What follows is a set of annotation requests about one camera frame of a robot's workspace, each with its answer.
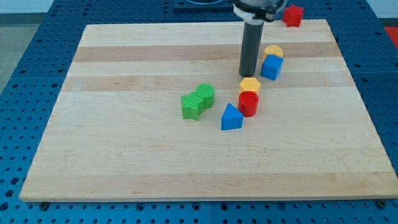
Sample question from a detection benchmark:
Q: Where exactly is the blue cube block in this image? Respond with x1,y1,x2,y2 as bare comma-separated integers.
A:
261,55,284,81

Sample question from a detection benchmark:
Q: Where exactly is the yellow heart block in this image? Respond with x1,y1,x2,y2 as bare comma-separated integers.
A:
262,45,284,61

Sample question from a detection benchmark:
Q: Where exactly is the green star block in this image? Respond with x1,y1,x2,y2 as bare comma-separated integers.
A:
180,91,205,121

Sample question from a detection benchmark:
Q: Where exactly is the green cylinder block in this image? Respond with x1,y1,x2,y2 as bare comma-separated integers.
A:
195,83,215,110

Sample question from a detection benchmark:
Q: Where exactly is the blue triangle block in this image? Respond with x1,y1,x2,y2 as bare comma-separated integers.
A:
221,103,244,131

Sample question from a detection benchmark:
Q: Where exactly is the red cylinder block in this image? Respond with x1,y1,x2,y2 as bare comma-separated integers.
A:
238,91,259,117

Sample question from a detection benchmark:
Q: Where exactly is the yellow hexagon block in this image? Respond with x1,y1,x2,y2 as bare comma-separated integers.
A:
239,78,261,96

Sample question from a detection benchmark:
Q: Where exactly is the light wooden board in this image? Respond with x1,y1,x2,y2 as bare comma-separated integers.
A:
19,19,397,202

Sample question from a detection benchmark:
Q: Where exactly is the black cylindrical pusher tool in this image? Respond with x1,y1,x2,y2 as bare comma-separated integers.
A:
239,22,264,77

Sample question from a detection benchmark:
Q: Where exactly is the red star block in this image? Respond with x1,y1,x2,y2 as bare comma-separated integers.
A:
282,4,305,27

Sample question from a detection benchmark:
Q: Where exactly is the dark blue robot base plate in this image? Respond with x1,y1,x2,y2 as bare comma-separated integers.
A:
172,0,233,12

